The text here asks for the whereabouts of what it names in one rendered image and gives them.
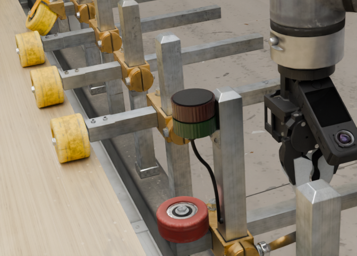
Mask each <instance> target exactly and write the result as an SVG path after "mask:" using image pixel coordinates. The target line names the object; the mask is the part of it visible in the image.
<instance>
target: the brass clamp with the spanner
mask: <svg viewBox="0 0 357 256"><path fill-rule="evenodd" d="M208 213H209V230H210V232H211V239H212V248H211V250H212V252H213V254H214V255H215V256H260V255H259V252H258V251H257V250H256V248H255V247H254V237H253V236H252V235H251V233H250V232H249V231H248V229H247V236H245V237H241V238H237V239H234V240H231V241H225V239H224V238H223V236H222V235H221V233H220V232H219V230H218V228H217V211H216V210H215V211H211V210H208Z"/></svg>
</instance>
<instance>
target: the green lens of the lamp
mask: <svg viewBox="0 0 357 256"><path fill-rule="evenodd" d="M172 120H173V131H174V133H175V134H176V135H177V136H180V137H182V138H186V139H199V138H204V137H207V136H209V135H211V134H213V133H214V132H215V131H216V129H217V122H216V113H215V115H214V116H213V117H212V118H211V119H209V120H207V121H205V122H202V123H195V124H188V123H182V122H179V121H177V120H176V119H175V118H174V117H173V116H172Z"/></svg>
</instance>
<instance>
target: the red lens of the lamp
mask: <svg viewBox="0 0 357 256"><path fill-rule="evenodd" d="M208 91H209V90H208ZM178 92H179V91H178ZM210 92H211V91H210ZM176 93H177V92H176ZM176 93H175V94H176ZM211 93H212V94H213V99H212V100H211V101H210V102H208V103H207V104H204V105H200V106H194V107H192V106H191V107H189V106H187V107H186V106H180V105H178V104H176V103H174V102H173V101H172V99H173V96H174V95H175V94H173V95H172V96H171V108H172V116H173V117H174V118H175V119H176V120H178V121H182V122H201V121H205V120H207V119H209V118H211V117H213V116H214V115H215V113H216V104H215V94H214V93H213V92H211Z"/></svg>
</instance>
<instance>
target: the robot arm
mask: <svg viewBox="0 0 357 256"><path fill-rule="evenodd" d="M269 3H270V38H269V40H268V43H269V45H270V56H271V59H272V60H273V61H274V62H275V63H277V64H278V72H279V73H280V89H277V90H275V92H274V93H270V94H267V95H264V109H265V130H266V131H267V132H269V133H270V134H271V135H272V137H273V138H274V139H275V140H276V141H277V142H278V143H281V142H282V145H281V147H280V149H279V159H280V163H281V167H282V170H283V172H284V174H285V175H286V177H287V178H288V180H289V183H290V185H291V187H292V189H293V191H294V193H295V194H296V188H297V187H298V186H300V185H303V184H305V183H308V182H311V181H310V174H311V176H312V178H311V180H312V181H316V180H319V179H323V180H325V181H326V182H328V183H330V181H331V180H332V178H333V175H334V174H336V172H337V169H338V167H339V165H340V164H343V163H348V162H351V161H355V160H357V127H356V125H355V123H354V121H353V120H352V118H351V116H350V114H349V112H348V110H347V108H346V106H345V104H344V103H343V101H342V99H341V97H340V95H339V93H338V91H337V89H336V87H335V86H334V84H333V82H332V80H331V78H330V77H329V76H330V75H332V74H333V73H334V72H335V64H337V63H338V62H340V61H341V60H342V58H343V57H344V38H345V14H346V12H355V13H357V0H269ZM278 95H280V96H279V97H274V96H278ZM273 97H274V98H273ZM267 108H269V109H270V110H271V125H270V124H269V123H268V112H267ZM311 150H312V152H308V151H311Z"/></svg>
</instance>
